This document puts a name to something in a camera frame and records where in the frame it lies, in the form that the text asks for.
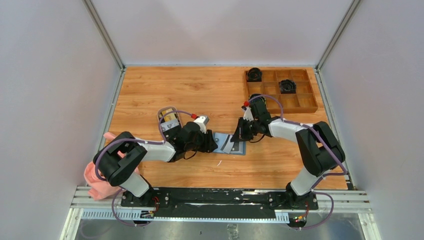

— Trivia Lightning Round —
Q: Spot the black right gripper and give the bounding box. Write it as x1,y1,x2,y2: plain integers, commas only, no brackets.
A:
231,117,260,143

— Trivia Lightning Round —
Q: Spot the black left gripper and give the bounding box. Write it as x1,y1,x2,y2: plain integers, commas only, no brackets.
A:
185,128,218,153

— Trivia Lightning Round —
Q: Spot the blue leather card holder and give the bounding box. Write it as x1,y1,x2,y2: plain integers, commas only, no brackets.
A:
213,132,246,156

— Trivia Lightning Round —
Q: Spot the black VIP card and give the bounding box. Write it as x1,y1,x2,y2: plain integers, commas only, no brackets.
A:
221,134,235,154

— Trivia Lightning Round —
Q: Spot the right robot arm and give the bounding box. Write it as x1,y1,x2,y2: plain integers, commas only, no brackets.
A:
230,94,348,209

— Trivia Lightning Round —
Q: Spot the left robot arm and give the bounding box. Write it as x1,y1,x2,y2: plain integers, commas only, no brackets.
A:
93,121,218,207

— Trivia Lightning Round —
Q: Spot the gold VIP card in tray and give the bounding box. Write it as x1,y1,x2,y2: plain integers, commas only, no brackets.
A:
159,108,177,122

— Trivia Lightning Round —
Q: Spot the black rosette top left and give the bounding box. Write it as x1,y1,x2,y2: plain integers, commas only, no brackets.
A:
246,67,263,83

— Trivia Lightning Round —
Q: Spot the black rosette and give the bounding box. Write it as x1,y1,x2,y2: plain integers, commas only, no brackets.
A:
246,67,263,83
278,79,297,94

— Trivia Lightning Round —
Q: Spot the black rosette middle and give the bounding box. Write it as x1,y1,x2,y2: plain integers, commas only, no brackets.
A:
278,79,297,94

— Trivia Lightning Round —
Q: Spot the wooden compartment tray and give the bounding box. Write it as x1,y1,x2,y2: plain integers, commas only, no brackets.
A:
243,67,319,115

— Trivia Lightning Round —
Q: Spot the pink cloth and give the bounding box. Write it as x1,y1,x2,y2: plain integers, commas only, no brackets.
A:
83,131,140,202

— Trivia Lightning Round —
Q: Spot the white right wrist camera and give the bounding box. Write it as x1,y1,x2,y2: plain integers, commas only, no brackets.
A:
243,106,255,121

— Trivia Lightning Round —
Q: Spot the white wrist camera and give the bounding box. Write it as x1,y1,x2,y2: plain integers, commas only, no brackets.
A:
243,106,255,121
193,115,210,134

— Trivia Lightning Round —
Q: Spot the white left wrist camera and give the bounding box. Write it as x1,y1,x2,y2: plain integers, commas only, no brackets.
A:
193,115,210,134

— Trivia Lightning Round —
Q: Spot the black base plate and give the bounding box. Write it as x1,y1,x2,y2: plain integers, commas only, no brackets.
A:
120,187,319,220

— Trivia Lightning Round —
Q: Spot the aluminium frame rail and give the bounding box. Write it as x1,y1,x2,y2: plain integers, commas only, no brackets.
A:
71,186,372,224

